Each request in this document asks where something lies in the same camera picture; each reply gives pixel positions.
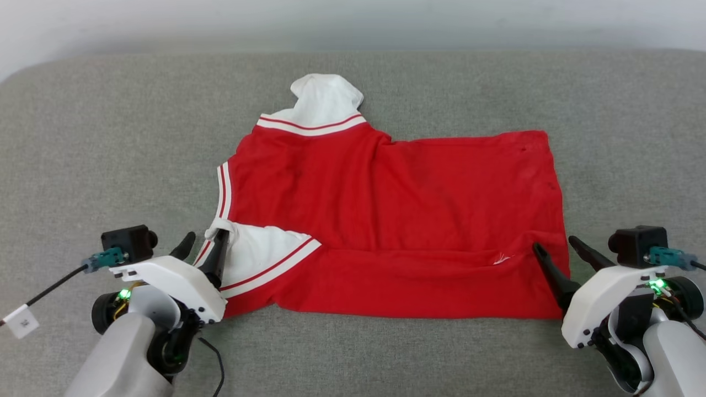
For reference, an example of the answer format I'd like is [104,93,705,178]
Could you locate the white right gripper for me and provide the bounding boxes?
[532,235,671,350]

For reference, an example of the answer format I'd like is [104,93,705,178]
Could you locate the white cable tag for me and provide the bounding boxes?
[2,304,41,340]

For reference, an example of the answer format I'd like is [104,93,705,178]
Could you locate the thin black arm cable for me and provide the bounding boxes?
[197,336,226,397]

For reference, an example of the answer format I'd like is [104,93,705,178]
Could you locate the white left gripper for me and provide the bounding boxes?
[108,228,231,325]

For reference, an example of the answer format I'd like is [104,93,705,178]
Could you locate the black camera cable teal plug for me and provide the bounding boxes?
[0,247,129,327]
[647,246,706,272]

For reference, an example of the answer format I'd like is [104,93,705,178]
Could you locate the red garment with white trim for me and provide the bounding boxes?
[193,73,571,320]

